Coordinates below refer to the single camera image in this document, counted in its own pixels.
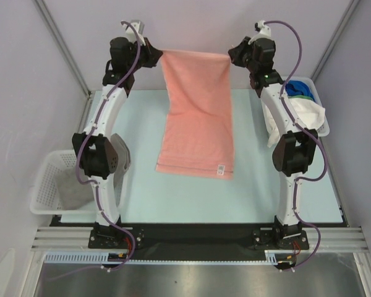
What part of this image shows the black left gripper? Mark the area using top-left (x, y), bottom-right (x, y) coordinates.
top-left (126, 37), bottom-right (161, 73)

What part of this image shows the pink towel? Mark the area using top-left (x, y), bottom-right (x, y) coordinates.
top-left (156, 50), bottom-right (234, 179)

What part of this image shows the grey terry towel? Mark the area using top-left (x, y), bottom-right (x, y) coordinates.
top-left (57, 132), bottom-right (132, 211)

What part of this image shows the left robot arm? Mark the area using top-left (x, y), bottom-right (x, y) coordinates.
top-left (72, 37), bottom-right (163, 248)

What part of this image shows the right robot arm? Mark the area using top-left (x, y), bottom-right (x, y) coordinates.
top-left (228, 37), bottom-right (317, 249)

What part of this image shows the white basket with towels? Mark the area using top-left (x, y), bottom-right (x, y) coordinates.
top-left (261, 77), bottom-right (330, 147)

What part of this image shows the blue towel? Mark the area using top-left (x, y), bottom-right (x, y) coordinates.
top-left (285, 80), bottom-right (315, 101)

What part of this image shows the white towel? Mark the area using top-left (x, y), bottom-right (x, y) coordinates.
top-left (262, 97), bottom-right (325, 147)

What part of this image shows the empty white perforated basket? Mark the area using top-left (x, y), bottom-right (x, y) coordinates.
top-left (30, 149), bottom-right (98, 219)

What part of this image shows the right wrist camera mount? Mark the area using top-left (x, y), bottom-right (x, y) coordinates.
top-left (248, 20), bottom-right (272, 45)

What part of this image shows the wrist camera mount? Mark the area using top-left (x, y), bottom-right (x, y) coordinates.
top-left (121, 20), bottom-right (145, 45)
top-left (248, 20), bottom-right (272, 45)

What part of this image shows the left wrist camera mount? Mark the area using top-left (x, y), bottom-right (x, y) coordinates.
top-left (121, 20), bottom-right (145, 45)

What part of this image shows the left aluminium frame post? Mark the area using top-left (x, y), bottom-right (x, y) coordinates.
top-left (32, 0), bottom-right (91, 98)

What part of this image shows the aluminium frame post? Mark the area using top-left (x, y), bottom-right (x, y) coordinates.
top-left (32, 0), bottom-right (91, 98)
top-left (310, 0), bottom-right (362, 82)

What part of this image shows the right aluminium frame post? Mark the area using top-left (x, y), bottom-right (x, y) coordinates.
top-left (310, 0), bottom-right (362, 82)

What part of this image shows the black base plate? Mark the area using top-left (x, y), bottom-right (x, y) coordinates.
top-left (49, 216), bottom-right (350, 262)

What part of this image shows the aluminium rail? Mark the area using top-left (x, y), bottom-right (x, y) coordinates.
top-left (31, 226), bottom-right (369, 253)

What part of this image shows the grey slotted cable duct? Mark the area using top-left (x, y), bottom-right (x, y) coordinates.
top-left (45, 251), bottom-right (137, 264)

